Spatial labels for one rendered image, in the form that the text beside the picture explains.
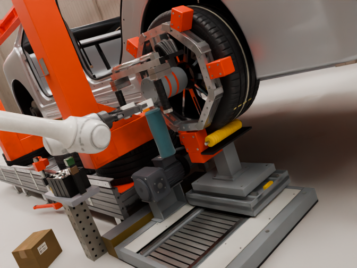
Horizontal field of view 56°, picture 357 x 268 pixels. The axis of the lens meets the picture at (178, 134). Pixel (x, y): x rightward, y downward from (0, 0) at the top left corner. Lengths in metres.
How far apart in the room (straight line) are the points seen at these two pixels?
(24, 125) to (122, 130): 1.05
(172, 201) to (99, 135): 1.26
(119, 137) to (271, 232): 0.99
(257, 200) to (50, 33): 1.37
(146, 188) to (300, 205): 0.81
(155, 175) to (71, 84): 0.67
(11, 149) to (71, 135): 2.75
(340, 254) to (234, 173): 0.69
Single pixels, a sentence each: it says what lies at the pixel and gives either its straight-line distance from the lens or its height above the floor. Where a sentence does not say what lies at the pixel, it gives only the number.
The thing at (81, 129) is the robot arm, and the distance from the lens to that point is 1.05.
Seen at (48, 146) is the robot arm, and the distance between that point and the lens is 1.20.
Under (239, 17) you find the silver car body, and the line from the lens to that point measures 1.55.
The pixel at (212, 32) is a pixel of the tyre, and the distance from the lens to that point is 1.58.
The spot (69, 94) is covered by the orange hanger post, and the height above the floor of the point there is 0.96.
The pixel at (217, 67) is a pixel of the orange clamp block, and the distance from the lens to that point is 1.48.
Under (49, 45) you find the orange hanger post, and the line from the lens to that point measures 1.93.
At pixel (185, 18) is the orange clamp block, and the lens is 1.58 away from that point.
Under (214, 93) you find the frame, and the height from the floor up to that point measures 0.75.
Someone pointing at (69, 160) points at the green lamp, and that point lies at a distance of 1.82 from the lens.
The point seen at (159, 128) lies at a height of 0.64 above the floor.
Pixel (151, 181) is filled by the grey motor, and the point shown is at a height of 0.37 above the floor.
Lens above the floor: 0.98
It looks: 13 degrees down
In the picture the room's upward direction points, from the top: 20 degrees counter-clockwise
